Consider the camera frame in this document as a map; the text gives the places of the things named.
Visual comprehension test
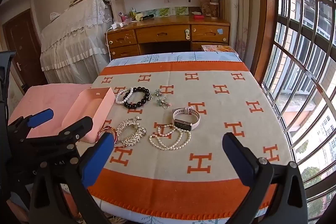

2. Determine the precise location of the rhinestone leaf brooch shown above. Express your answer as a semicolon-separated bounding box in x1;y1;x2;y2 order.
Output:
116;118;147;148

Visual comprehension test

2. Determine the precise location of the white pearl bracelet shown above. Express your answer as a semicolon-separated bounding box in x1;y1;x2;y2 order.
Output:
115;88;134;105

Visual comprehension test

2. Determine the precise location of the white lace cover cloth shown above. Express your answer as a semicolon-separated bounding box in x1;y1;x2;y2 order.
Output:
39;0;113;84

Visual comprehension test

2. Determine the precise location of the pale curtain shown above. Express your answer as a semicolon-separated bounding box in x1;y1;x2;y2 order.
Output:
220;0;263;62

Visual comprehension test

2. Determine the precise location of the white charger with cable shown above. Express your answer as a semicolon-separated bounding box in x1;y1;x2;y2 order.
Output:
106;21;124;62

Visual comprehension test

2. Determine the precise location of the black bead bracelet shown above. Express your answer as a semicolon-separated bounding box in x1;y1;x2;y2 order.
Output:
123;86;151;109

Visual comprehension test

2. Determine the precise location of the brown wooden door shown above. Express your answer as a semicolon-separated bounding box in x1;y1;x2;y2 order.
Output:
2;9;48;94

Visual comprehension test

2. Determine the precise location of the orange and beige patterned blanket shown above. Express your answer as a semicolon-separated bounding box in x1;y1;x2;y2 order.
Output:
87;61;293;214

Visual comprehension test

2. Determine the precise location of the orange magazine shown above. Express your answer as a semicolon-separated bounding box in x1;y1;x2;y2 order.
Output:
201;45;237;53

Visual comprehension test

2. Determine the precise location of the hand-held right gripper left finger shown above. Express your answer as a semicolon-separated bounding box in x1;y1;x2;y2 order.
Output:
29;131;116;224

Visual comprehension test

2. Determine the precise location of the long pearl necklace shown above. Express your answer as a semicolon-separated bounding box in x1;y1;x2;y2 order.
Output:
148;124;192;151

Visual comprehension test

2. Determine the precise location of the metal window grille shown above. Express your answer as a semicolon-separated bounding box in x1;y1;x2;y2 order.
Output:
262;0;336;224

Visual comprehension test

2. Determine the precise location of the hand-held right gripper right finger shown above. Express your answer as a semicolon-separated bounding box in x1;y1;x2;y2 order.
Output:
222;132;307;224

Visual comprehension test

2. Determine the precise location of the pink cardboard box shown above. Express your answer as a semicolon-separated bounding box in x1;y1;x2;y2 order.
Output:
61;87;116;143

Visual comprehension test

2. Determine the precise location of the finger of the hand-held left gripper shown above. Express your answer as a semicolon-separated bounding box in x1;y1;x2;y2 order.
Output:
25;116;94;151
7;109;54;139

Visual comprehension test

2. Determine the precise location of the wooden desk with drawers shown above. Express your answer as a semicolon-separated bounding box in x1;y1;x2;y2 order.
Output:
106;15;231;60

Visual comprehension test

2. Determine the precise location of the red bangle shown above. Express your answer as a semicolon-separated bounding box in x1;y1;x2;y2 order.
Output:
97;126;119;147

